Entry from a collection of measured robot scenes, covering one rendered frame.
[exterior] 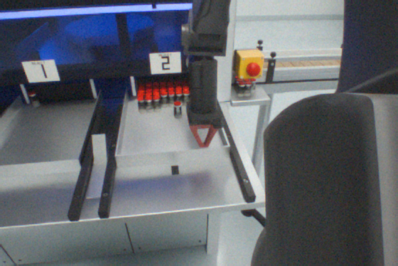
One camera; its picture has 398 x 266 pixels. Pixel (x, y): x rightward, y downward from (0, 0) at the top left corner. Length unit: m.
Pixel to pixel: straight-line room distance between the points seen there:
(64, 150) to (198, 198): 0.37
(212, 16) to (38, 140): 0.56
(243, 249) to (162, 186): 1.01
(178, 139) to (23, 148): 0.40
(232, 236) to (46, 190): 1.12
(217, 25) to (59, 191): 0.46
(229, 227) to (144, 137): 1.00
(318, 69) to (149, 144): 0.67
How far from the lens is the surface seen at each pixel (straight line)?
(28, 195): 0.67
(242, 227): 1.62
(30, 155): 0.77
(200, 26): 0.49
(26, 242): 1.44
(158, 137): 0.72
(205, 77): 0.54
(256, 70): 0.81
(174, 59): 0.79
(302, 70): 1.05
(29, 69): 0.87
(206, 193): 0.57
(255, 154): 1.26
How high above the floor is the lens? 1.31
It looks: 36 degrees down
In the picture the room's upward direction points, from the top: straight up
